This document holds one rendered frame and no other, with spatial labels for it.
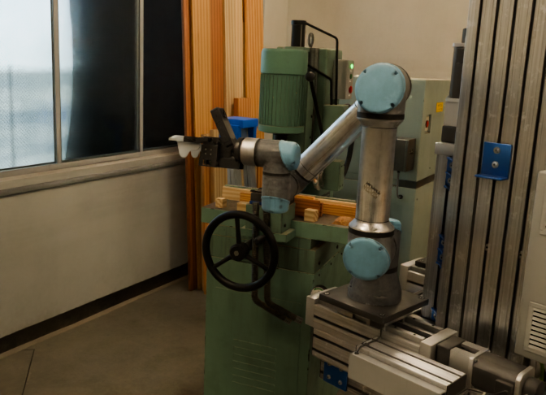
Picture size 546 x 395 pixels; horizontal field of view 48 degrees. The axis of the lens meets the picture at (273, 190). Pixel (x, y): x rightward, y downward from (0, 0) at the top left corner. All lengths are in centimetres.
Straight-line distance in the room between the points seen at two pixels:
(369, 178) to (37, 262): 215
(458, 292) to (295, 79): 98
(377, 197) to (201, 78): 247
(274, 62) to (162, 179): 179
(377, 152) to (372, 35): 326
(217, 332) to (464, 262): 112
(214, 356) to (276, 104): 103
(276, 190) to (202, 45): 237
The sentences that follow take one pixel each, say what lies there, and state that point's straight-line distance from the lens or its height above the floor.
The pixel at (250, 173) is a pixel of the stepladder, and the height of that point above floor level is 86.
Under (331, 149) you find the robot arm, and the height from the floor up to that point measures 123.
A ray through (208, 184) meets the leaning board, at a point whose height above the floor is 71.
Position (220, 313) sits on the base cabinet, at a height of 49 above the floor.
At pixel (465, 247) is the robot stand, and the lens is 174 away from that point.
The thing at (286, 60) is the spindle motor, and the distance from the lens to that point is 226.
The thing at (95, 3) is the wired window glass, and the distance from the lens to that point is 353.
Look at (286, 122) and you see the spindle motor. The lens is 228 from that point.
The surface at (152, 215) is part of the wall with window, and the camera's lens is 386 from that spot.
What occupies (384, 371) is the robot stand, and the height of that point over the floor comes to 72.
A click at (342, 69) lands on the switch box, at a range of 256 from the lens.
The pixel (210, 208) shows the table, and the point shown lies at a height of 90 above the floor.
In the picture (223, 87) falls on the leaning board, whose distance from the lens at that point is 411.
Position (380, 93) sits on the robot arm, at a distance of 147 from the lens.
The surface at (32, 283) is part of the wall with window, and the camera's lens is 333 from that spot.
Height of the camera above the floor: 145
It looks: 12 degrees down
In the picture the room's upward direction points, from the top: 3 degrees clockwise
